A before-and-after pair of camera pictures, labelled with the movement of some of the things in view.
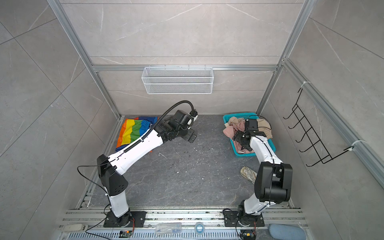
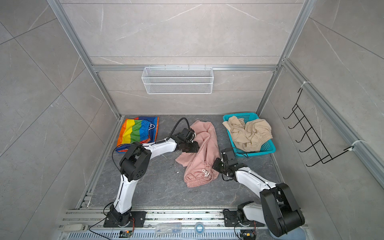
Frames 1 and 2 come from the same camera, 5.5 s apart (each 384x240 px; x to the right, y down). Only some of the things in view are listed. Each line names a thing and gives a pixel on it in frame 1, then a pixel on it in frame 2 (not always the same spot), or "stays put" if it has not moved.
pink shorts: (230, 130) -> (201, 156)
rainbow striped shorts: (132, 129) stays put
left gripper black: (188, 135) -> (196, 147)
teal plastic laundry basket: (245, 116) stays put
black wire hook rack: (310, 136) stays put
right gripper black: (238, 137) -> (216, 165)
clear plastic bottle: (168, 228) stays put
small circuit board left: (125, 233) stays put
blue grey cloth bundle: (286, 232) stays put
